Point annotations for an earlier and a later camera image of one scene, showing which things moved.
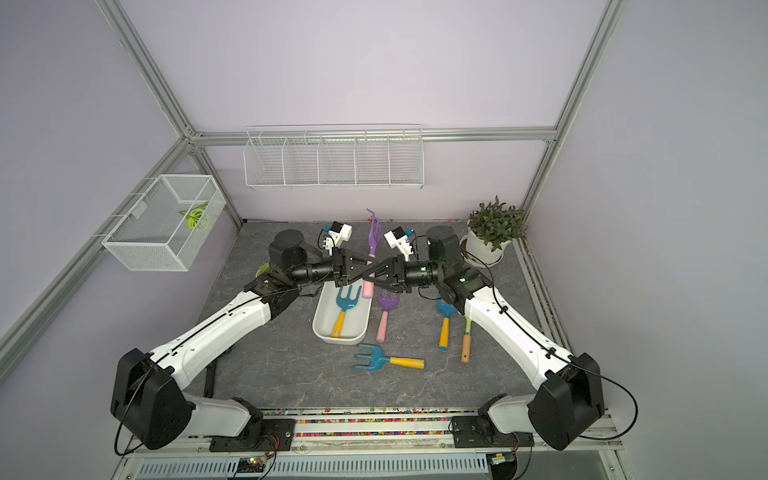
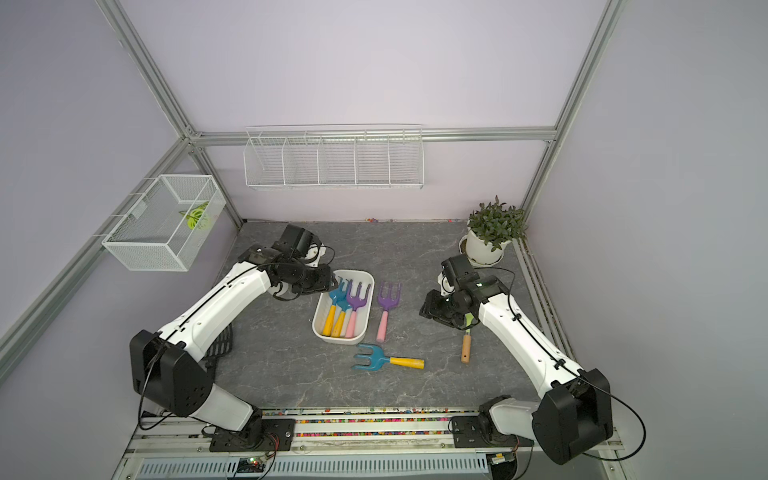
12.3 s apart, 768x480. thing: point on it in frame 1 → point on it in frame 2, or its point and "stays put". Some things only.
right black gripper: [398, 281] → [431, 302]
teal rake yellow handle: [339, 324] → [334, 295]
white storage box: [341, 314] stays put
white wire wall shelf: [334, 157] stays put
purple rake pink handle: [386, 303] stays put
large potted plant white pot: [490, 228] stays put
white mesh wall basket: [164, 226] stays put
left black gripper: [347, 260] → [324, 281]
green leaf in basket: [194, 214] stays put
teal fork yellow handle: [377, 358] stays put
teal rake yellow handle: [445, 330] → [344, 305]
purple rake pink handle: [368, 282] → [355, 303]
